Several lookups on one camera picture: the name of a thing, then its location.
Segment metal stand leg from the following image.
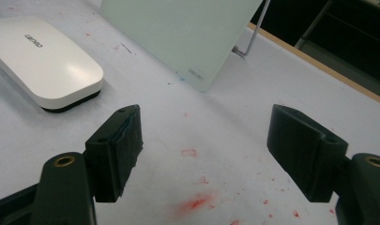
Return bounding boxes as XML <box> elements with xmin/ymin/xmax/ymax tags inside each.
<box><xmin>233</xmin><ymin>0</ymin><xmax>272</xmax><ymax>58</ymax></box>

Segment white whiteboard eraser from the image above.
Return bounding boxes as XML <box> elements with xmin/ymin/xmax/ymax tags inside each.
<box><xmin>0</xmin><ymin>16</ymin><xmax>105</xmax><ymax>114</ymax></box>

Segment white glass whiteboard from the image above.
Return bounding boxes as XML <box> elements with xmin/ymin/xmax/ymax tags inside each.
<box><xmin>99</xmin><ymin>0</ymin><xmax>265</xmax><ymax>93</ymax></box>

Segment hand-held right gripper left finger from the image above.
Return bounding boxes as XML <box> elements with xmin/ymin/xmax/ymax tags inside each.
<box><xmin>84</xmin><ymin>103</ymin><xmax>144</xmax><ymax>203</ymax></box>

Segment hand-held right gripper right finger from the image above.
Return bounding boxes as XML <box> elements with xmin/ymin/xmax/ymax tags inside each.
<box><xmin>266</xmin><ymin>103</ymin><xmax>349</xmax><ymax>203</ymax></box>

